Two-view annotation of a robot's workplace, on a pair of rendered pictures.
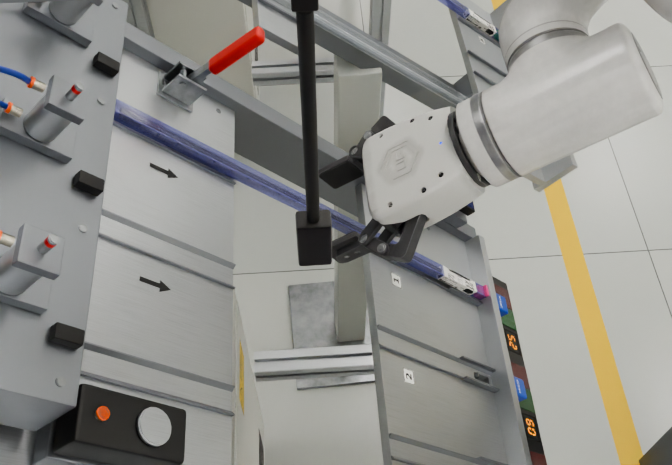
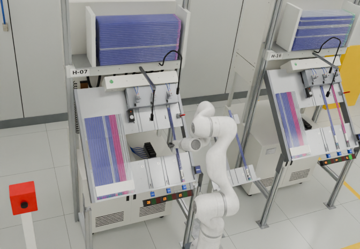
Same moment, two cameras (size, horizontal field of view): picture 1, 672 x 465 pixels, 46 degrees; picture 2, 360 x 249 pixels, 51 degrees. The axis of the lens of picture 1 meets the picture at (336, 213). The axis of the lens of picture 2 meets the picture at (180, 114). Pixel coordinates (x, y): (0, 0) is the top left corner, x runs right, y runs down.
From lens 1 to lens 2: 2.09 m
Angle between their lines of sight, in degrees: 51
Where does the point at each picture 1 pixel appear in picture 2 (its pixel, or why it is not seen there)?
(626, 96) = (188, 142)
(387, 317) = (166, 158)
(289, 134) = (185, 134)
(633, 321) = not seen: outside the picture
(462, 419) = (157, 176)
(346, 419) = (180, 233)
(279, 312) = not seen: hidden behind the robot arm
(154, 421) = (132, 117)
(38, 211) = (145, 99)
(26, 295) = (136, 100)
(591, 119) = (186, 143)
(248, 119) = (183, 128)
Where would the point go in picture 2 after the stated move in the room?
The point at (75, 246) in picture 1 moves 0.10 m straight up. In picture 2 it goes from (144, 104) to (145, 90)
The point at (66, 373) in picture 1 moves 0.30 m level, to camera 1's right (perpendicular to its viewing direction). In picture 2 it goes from (132, 106) to (143, 133)
